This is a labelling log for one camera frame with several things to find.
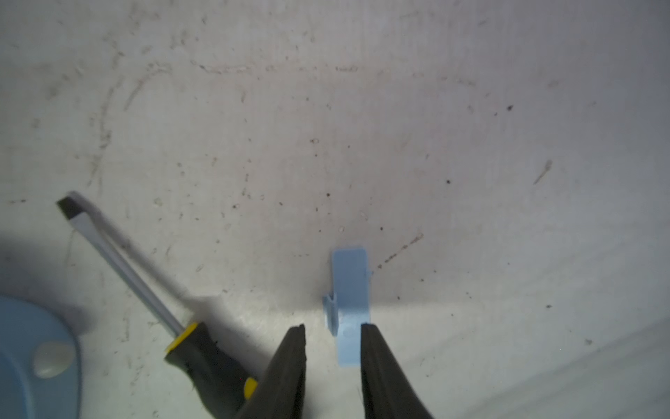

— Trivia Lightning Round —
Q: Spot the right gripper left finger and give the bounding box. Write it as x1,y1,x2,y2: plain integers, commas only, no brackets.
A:
236,325,307,419

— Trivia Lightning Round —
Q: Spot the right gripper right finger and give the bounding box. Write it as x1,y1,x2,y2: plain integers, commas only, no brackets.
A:
360,324,433,418

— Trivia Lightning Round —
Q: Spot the light blue battery cover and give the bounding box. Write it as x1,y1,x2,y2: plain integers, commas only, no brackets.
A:
323,247,371,368

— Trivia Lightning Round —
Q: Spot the black yellow screwdriver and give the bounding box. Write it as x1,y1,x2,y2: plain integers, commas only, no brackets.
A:
57,196,253,418

